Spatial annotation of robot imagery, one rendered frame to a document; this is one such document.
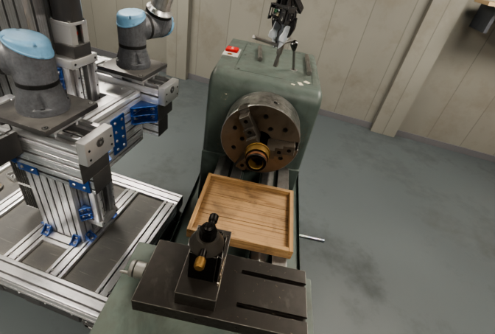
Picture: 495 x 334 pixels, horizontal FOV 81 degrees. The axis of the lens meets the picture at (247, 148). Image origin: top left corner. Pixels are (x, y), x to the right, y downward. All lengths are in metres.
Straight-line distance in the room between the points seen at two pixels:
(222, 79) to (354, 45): 2.72
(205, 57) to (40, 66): 3.28
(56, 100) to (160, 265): 0.60
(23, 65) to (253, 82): 0.76
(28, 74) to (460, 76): 3.90
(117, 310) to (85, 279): 0.93
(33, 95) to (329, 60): 3.27
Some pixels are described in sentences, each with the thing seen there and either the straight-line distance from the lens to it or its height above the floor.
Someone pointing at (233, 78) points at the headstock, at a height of 1.24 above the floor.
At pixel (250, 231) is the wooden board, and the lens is 1.06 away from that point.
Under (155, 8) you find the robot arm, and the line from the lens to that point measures 1.46.
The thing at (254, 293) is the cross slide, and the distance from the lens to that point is 0.84.
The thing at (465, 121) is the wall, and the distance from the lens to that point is 4.36.
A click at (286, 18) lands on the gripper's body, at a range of 1.07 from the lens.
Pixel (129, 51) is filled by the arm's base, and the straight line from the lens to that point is 1.42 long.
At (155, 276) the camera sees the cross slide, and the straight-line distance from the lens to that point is 0.85.
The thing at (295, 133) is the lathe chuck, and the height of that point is 1.15.
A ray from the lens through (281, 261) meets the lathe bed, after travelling 1.04.
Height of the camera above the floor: 1.70
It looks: 35 degrees down
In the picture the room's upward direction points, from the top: 11 degrees clockwise
